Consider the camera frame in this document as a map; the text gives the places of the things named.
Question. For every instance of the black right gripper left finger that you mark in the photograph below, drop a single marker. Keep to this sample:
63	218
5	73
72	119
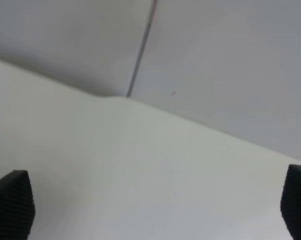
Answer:
17	206

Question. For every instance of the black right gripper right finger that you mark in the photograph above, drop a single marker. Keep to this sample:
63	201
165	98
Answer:
290	204

